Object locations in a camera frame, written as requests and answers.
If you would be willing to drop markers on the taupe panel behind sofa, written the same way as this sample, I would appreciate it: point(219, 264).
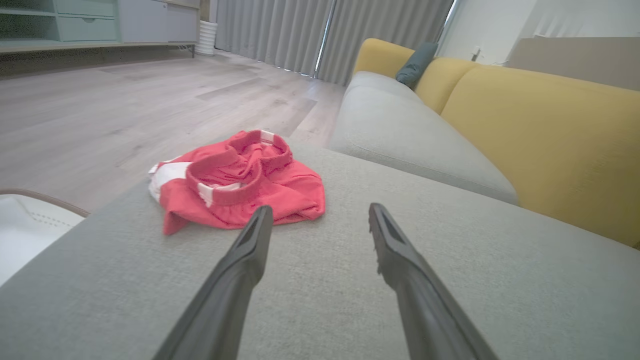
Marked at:
point(575, 60)

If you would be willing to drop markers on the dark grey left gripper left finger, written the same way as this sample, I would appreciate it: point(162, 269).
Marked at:
point(232, 282)

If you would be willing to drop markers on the red shorts with white stripe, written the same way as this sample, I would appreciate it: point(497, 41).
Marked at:
point(280, 190)

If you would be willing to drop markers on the teal throw pillow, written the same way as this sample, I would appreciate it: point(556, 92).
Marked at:
point(415, 65)

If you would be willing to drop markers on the pale green TV cabinet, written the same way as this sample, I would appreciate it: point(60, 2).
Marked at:
point(100, 22)

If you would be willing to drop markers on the large yellow sofa back cushion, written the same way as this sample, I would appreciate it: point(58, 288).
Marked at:
point(550, 145)

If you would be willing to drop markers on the white ribbed vase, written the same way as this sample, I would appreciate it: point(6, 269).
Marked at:
point(206, 37)

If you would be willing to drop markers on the white laundry basket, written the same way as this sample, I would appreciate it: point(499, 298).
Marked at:
point(25, 230)

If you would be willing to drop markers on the grey curtain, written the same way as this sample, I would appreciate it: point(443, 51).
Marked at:
point(380, 30)
point(270, 30)

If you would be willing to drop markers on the large grey sofa seat cushion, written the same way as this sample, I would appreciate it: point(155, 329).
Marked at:
point(325, 300)

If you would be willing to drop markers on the white wall plug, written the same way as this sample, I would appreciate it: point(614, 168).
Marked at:
point(476, 53)

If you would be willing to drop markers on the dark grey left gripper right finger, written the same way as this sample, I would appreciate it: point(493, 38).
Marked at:
point(420, 300)

